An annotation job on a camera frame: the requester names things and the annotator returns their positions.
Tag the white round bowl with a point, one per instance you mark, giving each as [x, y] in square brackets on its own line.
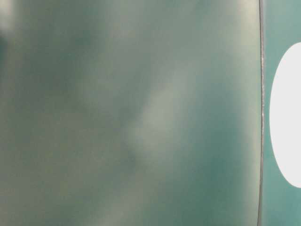
[285, 115]

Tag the green mat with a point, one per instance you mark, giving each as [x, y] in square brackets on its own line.
[142, 112]

